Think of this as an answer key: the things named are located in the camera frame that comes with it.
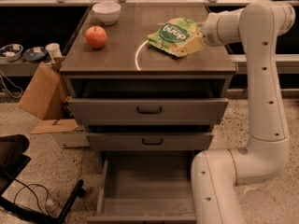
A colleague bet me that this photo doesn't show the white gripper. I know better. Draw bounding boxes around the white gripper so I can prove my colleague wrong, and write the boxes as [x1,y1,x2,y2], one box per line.
[174,8,242,57]

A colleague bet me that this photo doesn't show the green rice chip bag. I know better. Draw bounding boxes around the green rice chip bag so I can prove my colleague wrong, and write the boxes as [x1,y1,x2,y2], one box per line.
[147,17,201,57]

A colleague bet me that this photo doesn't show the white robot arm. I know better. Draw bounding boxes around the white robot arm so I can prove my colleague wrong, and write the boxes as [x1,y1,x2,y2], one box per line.
[191,1,295,224]

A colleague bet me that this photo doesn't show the grey drawer cabinet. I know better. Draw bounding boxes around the grey drawer cabinet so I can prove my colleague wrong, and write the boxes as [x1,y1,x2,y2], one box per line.
[59,2,237,154]

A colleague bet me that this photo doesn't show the top grey drawer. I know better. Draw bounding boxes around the top grey drawer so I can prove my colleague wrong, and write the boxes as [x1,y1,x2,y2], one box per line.
[67,79,230,126]

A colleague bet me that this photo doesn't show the grey drawer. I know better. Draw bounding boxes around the grey drawer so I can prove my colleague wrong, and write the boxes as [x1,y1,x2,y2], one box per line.
[87,151,196,224]
[67,79,230,126]
[86,125,213,151]

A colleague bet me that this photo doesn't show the middle grey drawer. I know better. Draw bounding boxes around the middle grey drawer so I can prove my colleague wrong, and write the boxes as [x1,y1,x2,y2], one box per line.
[86,125,213,151]

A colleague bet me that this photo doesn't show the bottom grey drawer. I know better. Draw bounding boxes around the bottom grey drawer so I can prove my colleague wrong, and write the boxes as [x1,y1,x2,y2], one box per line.
[87,151,196,224]

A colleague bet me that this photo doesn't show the white ceramic bowl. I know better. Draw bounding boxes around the white ceramic bowl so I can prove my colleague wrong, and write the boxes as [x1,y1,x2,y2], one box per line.
[92,2,121,25]

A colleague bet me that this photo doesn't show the red apple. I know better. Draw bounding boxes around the red apple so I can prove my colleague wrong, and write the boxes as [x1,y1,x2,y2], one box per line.
[85,26,107,49]

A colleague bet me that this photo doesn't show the white paper cup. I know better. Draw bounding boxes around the white paper cup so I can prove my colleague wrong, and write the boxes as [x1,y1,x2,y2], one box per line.
[46,43,62,59]

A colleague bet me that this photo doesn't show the white cardboard box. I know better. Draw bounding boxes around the white cardboard box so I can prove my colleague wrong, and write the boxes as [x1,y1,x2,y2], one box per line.
[30,119,89,148]

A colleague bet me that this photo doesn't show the brown cardboard box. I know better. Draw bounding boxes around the brown cardboard box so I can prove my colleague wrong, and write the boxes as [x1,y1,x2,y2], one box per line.
[19,63,69,119]

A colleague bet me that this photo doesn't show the dark blue bowl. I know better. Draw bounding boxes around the dark blue bowl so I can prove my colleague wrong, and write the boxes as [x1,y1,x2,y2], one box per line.
[22,47,48,63]

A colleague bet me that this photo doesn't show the blue patterned bowl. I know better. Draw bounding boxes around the blue patterned bowl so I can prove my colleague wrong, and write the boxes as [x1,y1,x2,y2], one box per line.
[0,44,23,62]

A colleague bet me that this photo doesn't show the black chair base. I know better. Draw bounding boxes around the black chair base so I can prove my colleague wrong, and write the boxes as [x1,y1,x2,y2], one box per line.
[0,133,85,224]

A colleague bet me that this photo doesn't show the clear plastic bottle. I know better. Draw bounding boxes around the clear plastic bottle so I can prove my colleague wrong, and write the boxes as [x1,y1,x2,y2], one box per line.
[45,199,61,217]

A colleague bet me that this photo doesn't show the white cables at left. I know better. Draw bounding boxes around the white cables at left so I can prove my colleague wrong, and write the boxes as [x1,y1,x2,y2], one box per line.
[0,69,24,100]

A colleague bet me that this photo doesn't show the black cable on floor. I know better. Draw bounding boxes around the black cable on floor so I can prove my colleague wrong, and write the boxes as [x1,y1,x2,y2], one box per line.
[12,178,50,215]

